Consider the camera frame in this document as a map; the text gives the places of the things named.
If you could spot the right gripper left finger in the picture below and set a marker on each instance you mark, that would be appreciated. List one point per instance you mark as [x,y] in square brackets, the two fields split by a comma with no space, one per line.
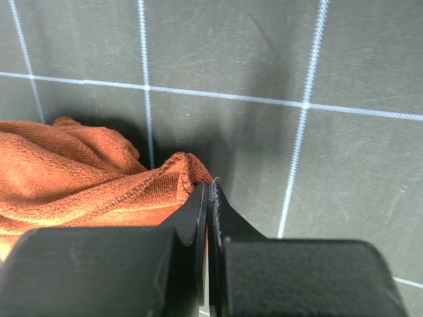
[111,271]

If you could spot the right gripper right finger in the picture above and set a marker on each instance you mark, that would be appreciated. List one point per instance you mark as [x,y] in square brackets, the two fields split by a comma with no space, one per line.
[253,275]

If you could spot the brown towel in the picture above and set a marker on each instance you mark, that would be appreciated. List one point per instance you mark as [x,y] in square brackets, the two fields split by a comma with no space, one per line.
[71,175]

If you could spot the black grid mat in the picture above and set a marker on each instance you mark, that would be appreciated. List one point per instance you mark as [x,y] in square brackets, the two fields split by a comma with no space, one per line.
[309,113]

